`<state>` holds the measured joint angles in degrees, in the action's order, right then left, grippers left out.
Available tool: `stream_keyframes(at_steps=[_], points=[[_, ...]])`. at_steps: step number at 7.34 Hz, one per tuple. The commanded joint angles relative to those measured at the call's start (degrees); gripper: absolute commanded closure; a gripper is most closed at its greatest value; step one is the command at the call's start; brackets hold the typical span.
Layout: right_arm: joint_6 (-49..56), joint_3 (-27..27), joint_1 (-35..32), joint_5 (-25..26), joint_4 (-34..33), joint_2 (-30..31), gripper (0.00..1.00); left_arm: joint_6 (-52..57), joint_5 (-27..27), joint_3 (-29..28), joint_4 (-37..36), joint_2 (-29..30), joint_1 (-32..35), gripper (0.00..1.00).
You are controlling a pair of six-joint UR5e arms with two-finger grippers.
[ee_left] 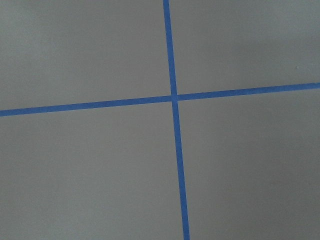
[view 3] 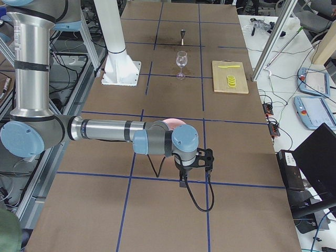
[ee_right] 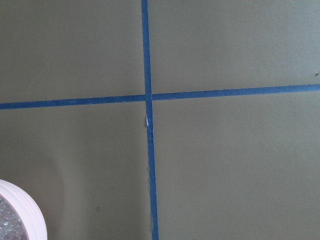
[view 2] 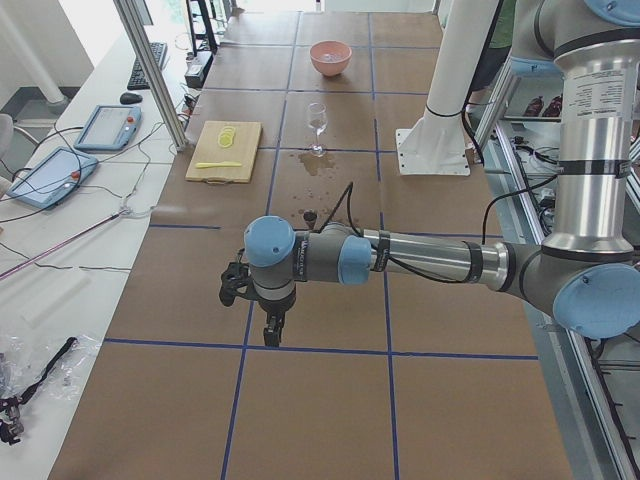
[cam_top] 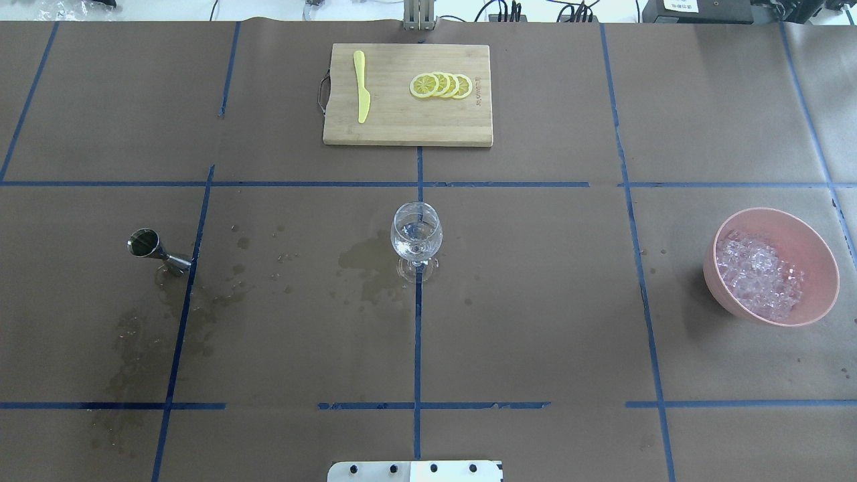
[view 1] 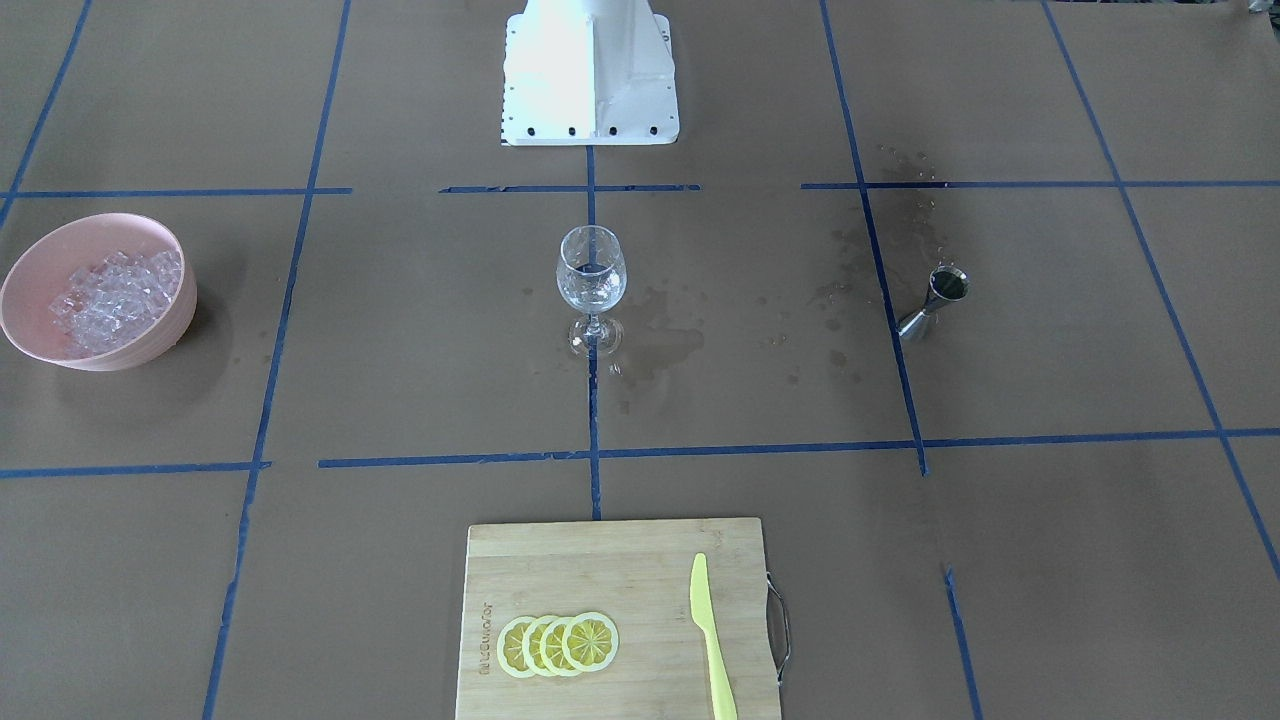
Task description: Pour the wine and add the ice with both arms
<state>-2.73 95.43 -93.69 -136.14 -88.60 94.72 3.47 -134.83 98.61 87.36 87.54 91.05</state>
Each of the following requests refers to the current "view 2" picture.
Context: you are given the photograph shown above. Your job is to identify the pink metal rod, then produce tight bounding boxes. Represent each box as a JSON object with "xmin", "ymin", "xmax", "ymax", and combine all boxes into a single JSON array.
[{"xmin": 0, "ymin": 209, "xmax": 128, "ymax": 281}]

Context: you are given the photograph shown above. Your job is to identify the clear wine glass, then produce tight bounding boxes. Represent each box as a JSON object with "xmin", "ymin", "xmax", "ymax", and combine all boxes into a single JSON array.
[{"xmin": 307, "ymin": 102, "xmax": 327, "ymax": 157}]

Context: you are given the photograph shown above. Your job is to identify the steel cocktail jigger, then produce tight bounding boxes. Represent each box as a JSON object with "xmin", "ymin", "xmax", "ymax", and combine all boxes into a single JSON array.
[{"xmin": 303, "ymin": 209, "xmax": 318, "ymax": 231}]

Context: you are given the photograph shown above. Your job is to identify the bamboo cutting board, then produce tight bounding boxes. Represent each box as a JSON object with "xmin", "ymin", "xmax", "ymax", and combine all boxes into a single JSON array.
[{"xmin": 185, "ymin": 121, "xmax": 262, "ymax": 183}]

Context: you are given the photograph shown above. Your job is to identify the near teach pendant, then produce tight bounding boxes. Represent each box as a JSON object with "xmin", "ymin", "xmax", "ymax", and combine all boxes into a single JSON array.
[{"xmin": 7, "ymin": 147, "xmax": 98, "ymax": 209}]

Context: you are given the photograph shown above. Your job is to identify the clear plastic bag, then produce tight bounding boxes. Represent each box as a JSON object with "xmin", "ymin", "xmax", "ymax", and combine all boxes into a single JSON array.
[{"xmin": 1, "ymin": 335, "xmax": 102, "ymax": 401}]

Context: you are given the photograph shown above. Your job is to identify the black keyboard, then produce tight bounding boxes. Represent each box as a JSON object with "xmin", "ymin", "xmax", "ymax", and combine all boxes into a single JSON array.
[{"xmin": 126, "ymin": 41, "xmax": 170, "ymax": 91}]

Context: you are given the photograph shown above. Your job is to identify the clear ice cubes pile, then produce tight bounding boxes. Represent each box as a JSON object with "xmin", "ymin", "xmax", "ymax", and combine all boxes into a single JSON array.
[{"xmin": 320, "ymin": 52, "xmax": 342, "ymax": 63}]

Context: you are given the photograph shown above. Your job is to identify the teach pendant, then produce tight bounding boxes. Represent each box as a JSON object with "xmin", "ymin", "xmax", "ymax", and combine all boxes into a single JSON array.
[
  {"xmin": 74, "ymin": 105, "xmax": 142, "ymax": 153},
  {"xmin": 7, "ymin": 147, "xmax": 98, "ymax": 209}
]

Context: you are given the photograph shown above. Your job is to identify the aluminium frame post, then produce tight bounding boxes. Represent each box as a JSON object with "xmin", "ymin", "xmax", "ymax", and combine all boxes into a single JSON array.
[{"xmin": 113, "ymin": 0, "xmax": 188, "ymax": 152}]

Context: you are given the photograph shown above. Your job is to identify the yellow plastic knife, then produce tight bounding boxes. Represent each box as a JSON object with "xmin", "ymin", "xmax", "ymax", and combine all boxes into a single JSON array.
[{"xmin": 195, "ymin": 161, "xmax": 243, "ymax": 169}]

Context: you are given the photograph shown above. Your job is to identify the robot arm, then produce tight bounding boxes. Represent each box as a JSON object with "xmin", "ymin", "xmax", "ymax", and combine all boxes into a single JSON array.
[{"xmin": 220, "ymin": 1, "xmax": 639, "ymax": 346}]

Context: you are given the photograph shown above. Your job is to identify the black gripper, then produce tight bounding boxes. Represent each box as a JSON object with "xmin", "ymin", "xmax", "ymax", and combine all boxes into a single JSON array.
[{"xmin": 258, "ymin": 298, "xmax": 293, "ymax": 347}]

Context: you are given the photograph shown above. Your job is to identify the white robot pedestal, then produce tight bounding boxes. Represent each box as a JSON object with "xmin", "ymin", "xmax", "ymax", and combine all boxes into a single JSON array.
[{"xmin": 396, "ymin": 0, "xmax": 500, "ymax": 176}]

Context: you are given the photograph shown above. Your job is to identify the pink bowl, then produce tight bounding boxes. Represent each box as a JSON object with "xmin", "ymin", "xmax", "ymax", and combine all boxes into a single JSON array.
[{"xmin": 310, "ymin": 41, "xmax": 352, "ymax": 77}]

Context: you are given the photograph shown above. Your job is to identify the black computer mouse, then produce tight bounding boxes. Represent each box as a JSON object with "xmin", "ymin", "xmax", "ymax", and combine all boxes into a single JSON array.
[{"xmin": 119, "ymin": 92, "xmax": 143, "ymax": 105}]

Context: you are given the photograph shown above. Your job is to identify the lemon slices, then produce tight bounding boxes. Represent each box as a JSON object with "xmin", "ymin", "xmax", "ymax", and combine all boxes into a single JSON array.
[{"xmin": 217, "ymin": 125, "xmax": 236, "ymax": 149}]

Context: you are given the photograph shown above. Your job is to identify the far teach pendant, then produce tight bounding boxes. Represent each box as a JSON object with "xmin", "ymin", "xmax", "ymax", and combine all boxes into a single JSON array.
[{"xmin": 74, "ymin": 105, "xmax": 142, "ymax": 153}]

